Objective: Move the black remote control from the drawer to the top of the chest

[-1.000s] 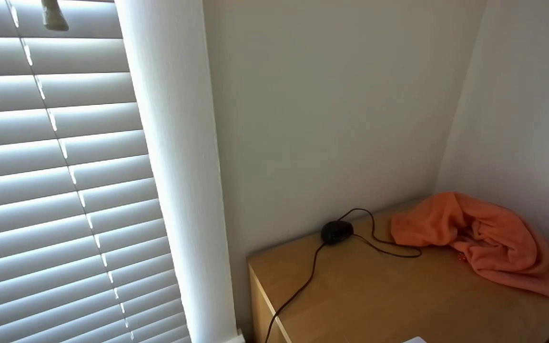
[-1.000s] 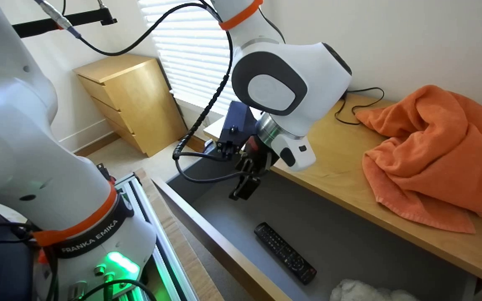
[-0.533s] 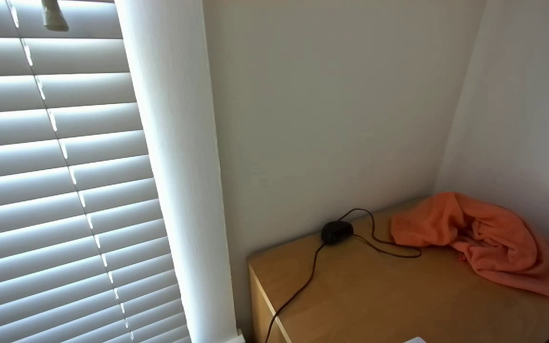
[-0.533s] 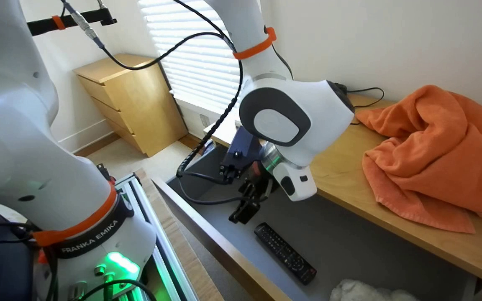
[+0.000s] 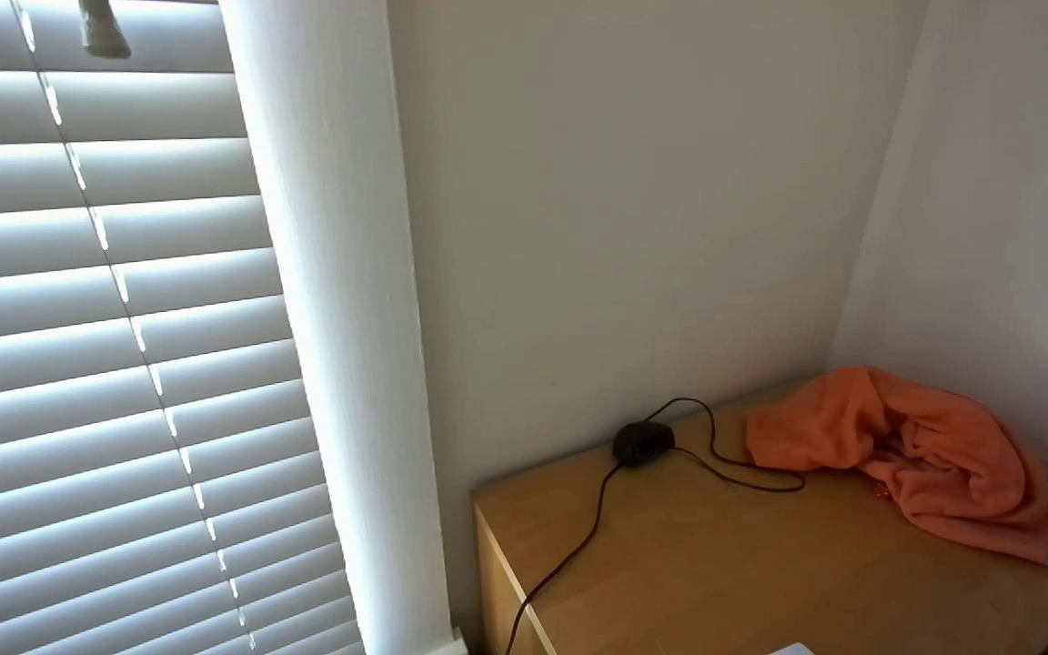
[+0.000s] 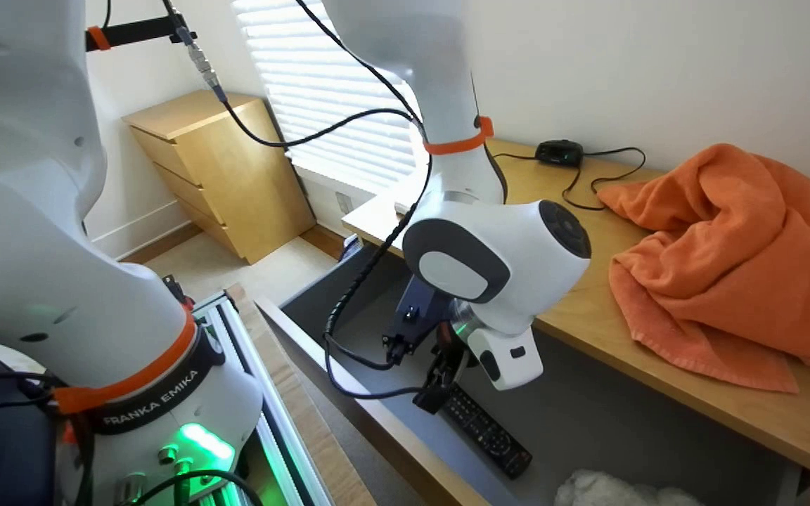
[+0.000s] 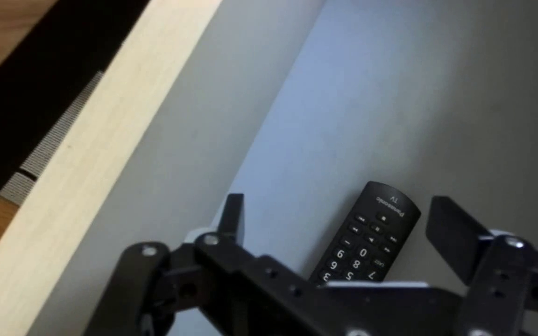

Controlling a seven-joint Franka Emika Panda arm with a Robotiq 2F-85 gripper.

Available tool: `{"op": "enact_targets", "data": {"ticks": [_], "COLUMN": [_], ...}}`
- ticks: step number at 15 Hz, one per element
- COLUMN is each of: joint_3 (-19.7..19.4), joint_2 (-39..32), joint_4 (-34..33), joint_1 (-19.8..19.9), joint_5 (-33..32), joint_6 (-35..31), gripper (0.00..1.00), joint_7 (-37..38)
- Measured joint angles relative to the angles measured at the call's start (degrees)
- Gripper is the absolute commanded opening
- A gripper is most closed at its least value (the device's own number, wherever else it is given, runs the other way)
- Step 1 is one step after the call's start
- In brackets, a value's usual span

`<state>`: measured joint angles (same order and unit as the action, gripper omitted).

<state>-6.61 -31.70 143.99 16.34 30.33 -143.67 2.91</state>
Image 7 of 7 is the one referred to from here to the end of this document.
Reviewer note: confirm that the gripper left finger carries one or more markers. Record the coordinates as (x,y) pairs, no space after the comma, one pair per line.
(231,275)

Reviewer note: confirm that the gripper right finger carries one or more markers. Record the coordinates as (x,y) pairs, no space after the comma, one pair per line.
(498,280)

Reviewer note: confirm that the black remote control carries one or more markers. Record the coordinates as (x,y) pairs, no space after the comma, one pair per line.
(372,233)

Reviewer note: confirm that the drawer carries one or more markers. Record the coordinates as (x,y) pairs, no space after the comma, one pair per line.
(390,102)

